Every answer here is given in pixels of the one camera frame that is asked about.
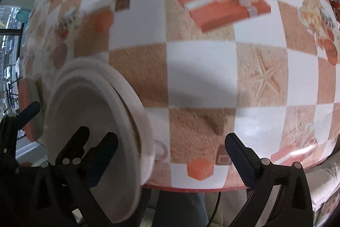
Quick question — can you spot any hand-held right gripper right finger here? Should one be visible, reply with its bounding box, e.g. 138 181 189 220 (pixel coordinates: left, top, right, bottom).
224 133 314 227

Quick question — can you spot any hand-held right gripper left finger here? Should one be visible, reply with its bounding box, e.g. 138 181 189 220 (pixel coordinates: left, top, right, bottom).
32 132 119 227

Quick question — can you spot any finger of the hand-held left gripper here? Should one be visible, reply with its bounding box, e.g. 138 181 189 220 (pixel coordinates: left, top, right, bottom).
8 101 41 134
54 126 90 166

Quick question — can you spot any pink square plate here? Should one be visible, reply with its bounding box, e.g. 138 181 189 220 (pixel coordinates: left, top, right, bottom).
19 77 44 143

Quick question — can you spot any stack of white plates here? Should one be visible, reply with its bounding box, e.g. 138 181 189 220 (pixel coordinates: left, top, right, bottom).
42 74 156 223

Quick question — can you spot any white foam bowl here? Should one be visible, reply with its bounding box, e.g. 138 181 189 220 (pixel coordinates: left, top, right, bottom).
64 59 157 185

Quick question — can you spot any clear plastic cup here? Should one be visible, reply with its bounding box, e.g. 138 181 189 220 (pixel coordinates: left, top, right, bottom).
153 139 168 162

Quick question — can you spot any person's leg in jeans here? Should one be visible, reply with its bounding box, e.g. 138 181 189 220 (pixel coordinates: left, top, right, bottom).
154 187 211 227

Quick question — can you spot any checkered printed tablecloth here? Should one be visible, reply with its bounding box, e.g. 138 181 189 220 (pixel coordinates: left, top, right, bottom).
18 0 340 193

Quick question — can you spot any black cable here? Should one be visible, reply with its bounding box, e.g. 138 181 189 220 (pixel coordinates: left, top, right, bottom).
207 191 223 227

